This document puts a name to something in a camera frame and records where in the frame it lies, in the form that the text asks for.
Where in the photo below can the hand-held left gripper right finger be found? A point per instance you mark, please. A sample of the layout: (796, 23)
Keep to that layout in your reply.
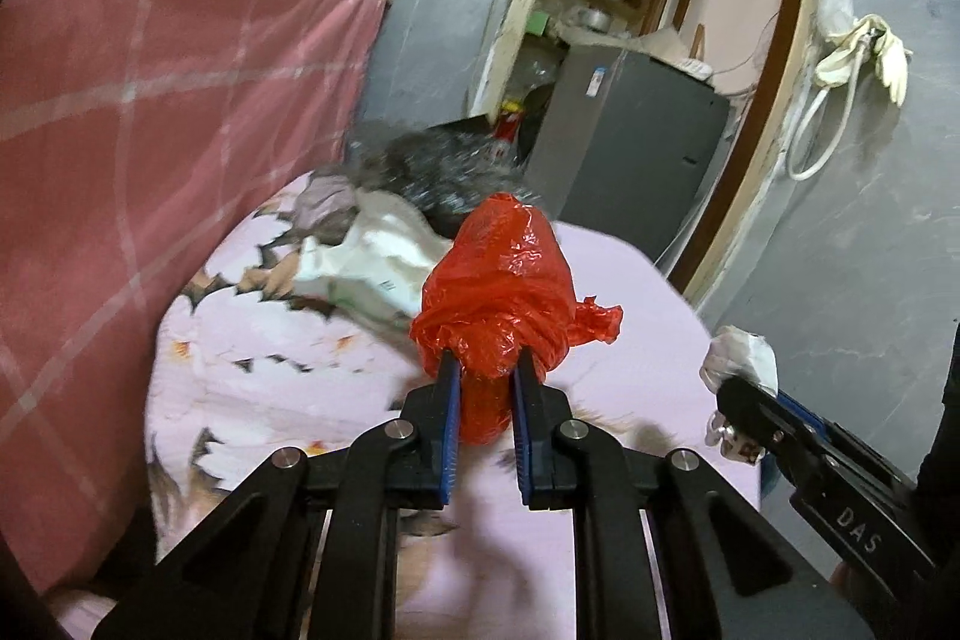
(525, 437)

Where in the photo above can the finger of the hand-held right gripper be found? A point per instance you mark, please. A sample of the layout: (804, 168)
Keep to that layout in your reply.
(847, 520)
(806, 413)

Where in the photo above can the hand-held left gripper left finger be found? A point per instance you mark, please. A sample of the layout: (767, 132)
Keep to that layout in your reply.
(448, 437)

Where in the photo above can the white plastic bag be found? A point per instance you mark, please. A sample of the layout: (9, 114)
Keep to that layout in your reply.
(375, 265)
(739, 355)

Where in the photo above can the red plastic bag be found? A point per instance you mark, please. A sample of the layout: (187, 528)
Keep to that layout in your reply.
(499, 280)

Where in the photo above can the trash bin with black liner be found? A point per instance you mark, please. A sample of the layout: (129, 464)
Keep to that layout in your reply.
(442, 160)

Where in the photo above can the pink floral bedsheet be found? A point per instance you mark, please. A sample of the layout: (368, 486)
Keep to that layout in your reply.
(300, 370)

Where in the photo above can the grey crumpled cloth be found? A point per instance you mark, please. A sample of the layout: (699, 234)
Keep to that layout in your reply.
(326, 201)

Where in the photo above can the grey washing machine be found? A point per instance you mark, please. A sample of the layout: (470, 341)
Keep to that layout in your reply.
(622, 145)

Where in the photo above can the red bottle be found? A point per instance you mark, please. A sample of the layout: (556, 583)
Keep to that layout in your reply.
(508, 123)

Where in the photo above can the white rubber gloves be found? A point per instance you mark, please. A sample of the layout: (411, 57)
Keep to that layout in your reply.
(870, 51)

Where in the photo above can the metal pot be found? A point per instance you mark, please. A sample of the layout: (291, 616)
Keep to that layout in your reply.
(600, 16)

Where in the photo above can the pink checked cloth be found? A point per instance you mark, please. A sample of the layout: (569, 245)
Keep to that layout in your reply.
(165, 108)

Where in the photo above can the wooden door frame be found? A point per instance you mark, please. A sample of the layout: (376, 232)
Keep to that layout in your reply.
(750, 197)

